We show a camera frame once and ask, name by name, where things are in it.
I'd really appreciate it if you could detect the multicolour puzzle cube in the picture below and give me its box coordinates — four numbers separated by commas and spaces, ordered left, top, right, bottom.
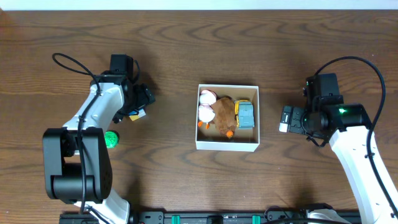
128, 108, 146, 121

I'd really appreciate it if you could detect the yellow grey toy truck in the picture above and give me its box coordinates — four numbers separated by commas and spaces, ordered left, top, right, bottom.
234, 100, 254, 129

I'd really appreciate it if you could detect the brown plush toy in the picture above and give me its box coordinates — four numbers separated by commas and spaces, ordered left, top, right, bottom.
211, 97, 237, 139

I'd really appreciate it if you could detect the pink white duck toy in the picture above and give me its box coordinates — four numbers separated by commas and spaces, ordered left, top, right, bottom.
198, 90, 217, 129

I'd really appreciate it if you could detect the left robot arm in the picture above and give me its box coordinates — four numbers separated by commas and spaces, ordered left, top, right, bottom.
42, 71, 154, 223

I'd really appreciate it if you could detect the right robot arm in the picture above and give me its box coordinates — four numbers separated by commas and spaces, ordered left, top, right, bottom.
279, 103, 397, 223

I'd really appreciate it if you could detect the white cardboard box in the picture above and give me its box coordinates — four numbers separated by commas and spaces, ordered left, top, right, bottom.
195, 84, 260, 152

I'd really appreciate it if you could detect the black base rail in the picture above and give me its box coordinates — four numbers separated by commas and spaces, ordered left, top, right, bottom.
58, 203, 363, 224

